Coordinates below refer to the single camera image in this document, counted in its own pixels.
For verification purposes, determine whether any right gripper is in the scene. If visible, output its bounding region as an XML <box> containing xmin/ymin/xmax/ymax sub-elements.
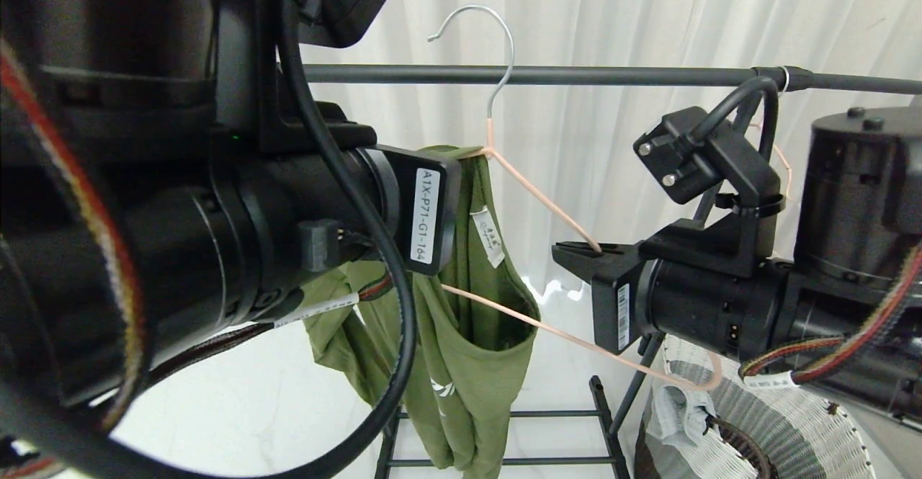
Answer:
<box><xmin>552</xmin><ymin>241</ymin><xmax>800</xmax><ymax>361</ymax></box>

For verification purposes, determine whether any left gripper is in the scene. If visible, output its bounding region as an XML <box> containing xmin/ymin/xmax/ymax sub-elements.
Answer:
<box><xmin>137</xmin><ymin>144</ymin><xmax>462</xmax><ymax>325</ymax></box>

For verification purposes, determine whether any pink clothes hanger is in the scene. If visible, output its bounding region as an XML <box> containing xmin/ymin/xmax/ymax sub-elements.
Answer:
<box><xmin>427</xmin><ymin>5</ymin><xmax>723</xmax><ymax>393</ymax></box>
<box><xmin>749</xmin><ymin>67</ymin><xmax>793</xmax><ymax>202</ymax></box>

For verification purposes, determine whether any green printed shirt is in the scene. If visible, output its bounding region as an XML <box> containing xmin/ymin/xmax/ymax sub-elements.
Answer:
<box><xmin>301</xmin><ymin>144</ymin><xmax>541</xmax><ymax>479</ymax></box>

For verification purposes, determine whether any black clothes rack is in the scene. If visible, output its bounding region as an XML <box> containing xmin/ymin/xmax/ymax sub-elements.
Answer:
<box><xmin>303</xmin><ymin>63</ymin><xmax>922</xmax><ymax>479</ymax></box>

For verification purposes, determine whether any white laundry basket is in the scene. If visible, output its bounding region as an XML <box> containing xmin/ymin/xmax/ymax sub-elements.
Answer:
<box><xmin>634</xmin><ymin>335</ymin><xmax>876</xmax><ymax>479</ymax></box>

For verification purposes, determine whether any pale grey garment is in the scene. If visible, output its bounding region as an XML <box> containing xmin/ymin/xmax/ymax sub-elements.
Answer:
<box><xmin>645</xmin><ymin>382</ymin><xmax>717</xmax><ymax>458</ymax></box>

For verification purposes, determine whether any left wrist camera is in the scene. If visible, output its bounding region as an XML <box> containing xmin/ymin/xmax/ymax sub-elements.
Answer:
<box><xmin>216</xmin><ymin>0</ymin><xmax>398</xmax><ymax>156</ymax></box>

